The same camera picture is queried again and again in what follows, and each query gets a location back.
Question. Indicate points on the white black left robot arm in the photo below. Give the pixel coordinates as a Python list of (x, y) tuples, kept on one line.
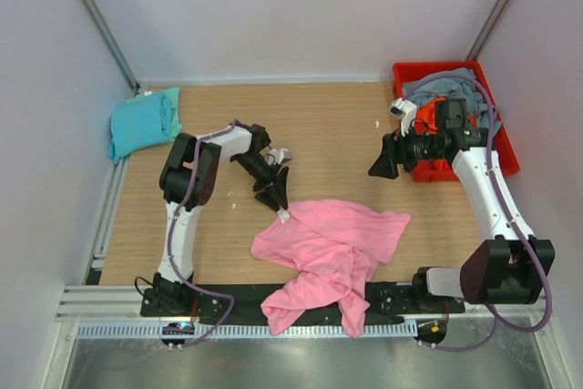
[(187, 181)]

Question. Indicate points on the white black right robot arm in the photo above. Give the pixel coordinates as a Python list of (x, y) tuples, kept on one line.
[(510, 265)]

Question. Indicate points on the red plastic bin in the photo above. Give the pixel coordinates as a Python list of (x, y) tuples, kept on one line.
[(412, 71)]

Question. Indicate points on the orange t shirt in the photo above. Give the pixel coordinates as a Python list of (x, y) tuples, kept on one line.
[(443, 128)]

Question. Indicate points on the aluminium corner post left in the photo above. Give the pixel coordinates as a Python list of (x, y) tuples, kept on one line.
[(111, 44)]

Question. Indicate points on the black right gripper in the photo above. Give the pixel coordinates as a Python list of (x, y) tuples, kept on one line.
[(393, 152)]

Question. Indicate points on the pink t shirt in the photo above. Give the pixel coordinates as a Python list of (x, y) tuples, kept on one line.
[(335, 246)]

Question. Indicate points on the aluminium rail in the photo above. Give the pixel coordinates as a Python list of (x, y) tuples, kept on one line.
[(94, 301), (105, 224)]

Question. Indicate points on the grey-teal t shirt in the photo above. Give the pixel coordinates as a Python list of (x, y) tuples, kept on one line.
[(453, 84)]

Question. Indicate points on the aluminium corner post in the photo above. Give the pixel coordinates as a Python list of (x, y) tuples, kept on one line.
[(488, 28), (111, 44)]

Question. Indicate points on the slotted cable duct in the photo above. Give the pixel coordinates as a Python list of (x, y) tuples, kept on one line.
[(178, 331)]

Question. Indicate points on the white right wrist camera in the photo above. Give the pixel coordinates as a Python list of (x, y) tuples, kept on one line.
[(405, 111)]

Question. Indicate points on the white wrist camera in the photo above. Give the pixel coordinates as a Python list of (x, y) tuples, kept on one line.
[(278, 156), (405, 111)]

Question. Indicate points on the aluminium left side rail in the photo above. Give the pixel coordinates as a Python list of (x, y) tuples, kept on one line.
[(105, 224)]

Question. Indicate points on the folded turquoise t shirt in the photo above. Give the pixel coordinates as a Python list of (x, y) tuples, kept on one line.
[(146, 120)]

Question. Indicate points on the aluminium front rail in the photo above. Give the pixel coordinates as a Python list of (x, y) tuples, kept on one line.
[(94, 301)]

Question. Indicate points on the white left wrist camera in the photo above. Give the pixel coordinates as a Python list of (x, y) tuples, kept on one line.
[(278, 156)]

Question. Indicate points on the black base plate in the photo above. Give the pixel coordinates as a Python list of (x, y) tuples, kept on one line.
[(378, 303)]

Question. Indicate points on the aluminium corner post right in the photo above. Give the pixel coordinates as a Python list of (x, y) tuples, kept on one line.
[(488, 28)]

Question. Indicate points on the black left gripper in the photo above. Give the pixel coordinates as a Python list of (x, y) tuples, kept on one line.
[(271, 184)]

